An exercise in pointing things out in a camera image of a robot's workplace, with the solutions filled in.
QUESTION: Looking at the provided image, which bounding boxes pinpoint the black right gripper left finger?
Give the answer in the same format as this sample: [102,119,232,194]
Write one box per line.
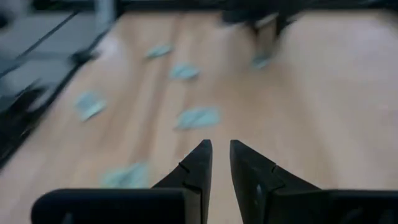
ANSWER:
[151,139,214,224]

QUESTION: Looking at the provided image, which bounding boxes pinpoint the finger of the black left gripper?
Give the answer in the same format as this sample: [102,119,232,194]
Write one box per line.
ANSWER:
[246,21,260,35]
[275,14,294,36]

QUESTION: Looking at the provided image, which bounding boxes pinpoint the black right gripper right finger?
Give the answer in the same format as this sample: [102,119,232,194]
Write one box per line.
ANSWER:
[229,139,323,224]

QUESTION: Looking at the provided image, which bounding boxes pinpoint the green white sweetener packet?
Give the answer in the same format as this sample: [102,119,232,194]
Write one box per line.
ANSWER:
[73,90,108,123]
[101,161,150,190]
[250,53,273,70]
[169,62,201,81]
[174,105,222,131]
[145,42,174,60]

